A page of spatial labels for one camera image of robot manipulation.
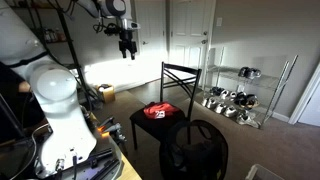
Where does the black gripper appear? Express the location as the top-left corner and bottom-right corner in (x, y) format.
(118, 29), (138, 61)

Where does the orange red shirt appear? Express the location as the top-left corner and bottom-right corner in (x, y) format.
(143, 101), (181, 120)

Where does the black mesh laundry basket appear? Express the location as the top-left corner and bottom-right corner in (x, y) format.
(158, 119), (230, 180)

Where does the white closet door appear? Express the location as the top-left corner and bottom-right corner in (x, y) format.
(133, 0), (168, 86)

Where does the cardboard box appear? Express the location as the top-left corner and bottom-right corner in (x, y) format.
(95, 83), (116, 104)

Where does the black metal shelf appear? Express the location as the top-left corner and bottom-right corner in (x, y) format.
(9, 0), (103, 109)

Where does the white panelled entry door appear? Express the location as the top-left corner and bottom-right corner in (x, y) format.
(168, 0), (216, 83)

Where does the black metal chair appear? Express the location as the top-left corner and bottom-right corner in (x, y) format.
(129, 61), (203, 151)

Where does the dark shoe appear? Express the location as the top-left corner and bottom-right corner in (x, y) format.
(209, 86), (225, 97)

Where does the black shoe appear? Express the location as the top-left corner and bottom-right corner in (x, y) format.
(244, 94), (261, 110)
(233, 92), (248, 107)

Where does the person in dark clothes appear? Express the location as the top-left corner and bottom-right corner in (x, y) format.
(0, 62), (46, 143)

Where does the large white sneaker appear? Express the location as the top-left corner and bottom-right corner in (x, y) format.
(235, 111), (261, 130)

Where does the white plastic bin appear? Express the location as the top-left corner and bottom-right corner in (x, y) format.
(245, 163), (285, 180)

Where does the white interior door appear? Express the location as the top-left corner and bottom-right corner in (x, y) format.
(288, 62), (320, 128)

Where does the orange handled bar clamp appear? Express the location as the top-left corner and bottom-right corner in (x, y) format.
(96, 115), (128, 145)

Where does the silver wire shoe rack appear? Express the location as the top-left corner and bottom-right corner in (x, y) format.
(201, 46), (299, 130)

